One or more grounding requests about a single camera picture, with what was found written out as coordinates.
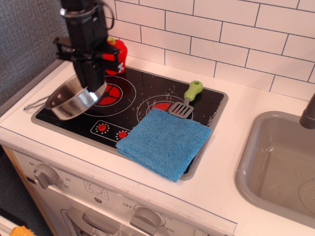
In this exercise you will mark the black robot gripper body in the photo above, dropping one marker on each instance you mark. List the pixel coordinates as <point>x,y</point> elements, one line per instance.
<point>87,39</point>

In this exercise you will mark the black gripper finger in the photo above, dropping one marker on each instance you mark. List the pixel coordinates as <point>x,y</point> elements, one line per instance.
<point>82,69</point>
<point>94,76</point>

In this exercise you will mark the silver metal pan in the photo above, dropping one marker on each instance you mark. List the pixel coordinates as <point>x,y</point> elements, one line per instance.
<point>70,99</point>

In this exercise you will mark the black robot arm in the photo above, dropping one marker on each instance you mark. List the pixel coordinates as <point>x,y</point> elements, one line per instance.
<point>78,5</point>

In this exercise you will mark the black toy stove top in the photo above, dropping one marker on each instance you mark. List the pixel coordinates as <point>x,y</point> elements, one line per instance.
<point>128,98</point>

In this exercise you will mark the red toy bell pepper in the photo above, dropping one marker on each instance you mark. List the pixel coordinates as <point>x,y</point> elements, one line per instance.
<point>122,55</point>

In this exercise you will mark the blue folded cloth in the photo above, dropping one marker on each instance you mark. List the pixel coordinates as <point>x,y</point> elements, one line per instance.
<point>164,143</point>

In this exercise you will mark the grey left oven knob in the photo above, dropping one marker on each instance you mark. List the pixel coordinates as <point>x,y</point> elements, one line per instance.
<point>45,176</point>

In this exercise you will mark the grey oven knob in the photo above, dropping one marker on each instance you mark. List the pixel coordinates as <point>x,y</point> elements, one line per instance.
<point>146,221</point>
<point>45,176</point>

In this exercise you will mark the white toy oven front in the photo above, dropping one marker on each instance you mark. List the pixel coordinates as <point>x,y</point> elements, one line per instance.
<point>77,207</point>

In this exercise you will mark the grey right oven knob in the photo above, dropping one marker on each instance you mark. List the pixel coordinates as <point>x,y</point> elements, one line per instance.
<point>146,221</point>

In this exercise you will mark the orange fuzzy object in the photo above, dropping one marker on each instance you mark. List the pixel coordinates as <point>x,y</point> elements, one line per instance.
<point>21,231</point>

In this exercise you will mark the grey toy sink basin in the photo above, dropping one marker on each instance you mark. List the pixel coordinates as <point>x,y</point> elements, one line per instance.
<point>276,171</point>

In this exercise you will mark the grey faucet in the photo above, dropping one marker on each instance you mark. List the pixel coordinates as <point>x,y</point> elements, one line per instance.
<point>307,119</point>

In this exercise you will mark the green handled grey spatula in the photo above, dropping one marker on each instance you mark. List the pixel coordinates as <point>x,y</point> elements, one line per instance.
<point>184,109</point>

